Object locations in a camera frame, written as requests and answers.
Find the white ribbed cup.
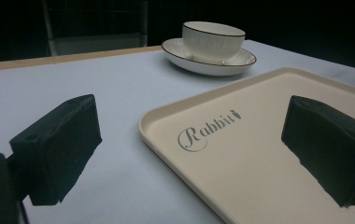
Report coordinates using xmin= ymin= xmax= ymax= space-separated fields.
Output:
xmin=181 ymin=21 xmax=247 ymax=65

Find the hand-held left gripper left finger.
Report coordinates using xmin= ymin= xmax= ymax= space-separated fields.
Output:
xmin=8 ymin=93 xmax=103 ymax=207

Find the beige plastic tray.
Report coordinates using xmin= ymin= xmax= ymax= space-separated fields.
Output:
xmin=137 ymin=66 xmax=355 ymax=224

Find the white saucer with dark rim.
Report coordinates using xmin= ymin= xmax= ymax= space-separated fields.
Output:
xmin=161 ymin=37 xmax=258 ymax=77

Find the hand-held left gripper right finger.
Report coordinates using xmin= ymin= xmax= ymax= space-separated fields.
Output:
xmin=280 ymin=94 xmax=355 ymax=208

